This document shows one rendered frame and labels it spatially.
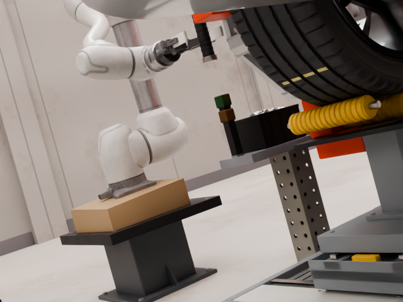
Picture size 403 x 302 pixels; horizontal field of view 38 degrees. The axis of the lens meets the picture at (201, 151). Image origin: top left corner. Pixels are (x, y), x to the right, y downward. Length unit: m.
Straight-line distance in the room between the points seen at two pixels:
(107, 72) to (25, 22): 3.97
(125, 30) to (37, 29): 3.42
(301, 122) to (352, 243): 0.33
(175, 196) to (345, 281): 0.96
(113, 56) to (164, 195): 0.64
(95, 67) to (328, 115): 0.75
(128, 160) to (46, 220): 3.15
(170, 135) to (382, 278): 1.24
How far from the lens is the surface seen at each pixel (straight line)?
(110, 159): 2.32
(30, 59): 5.70
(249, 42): 1.38
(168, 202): 2.25
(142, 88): 2.41
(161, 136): 2.38
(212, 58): 1.69
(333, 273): 1.50
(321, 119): 1.49
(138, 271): 2.28
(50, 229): 5.43
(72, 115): 5.71
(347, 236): 1.46
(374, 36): 1.75
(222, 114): 1.91
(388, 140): 1.50
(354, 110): 1.41
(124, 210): 2.16
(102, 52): 1.85
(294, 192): 2.05
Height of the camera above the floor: 0.55
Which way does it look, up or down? 2 degrees down
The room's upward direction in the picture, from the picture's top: 15 degrees counter-clockwise
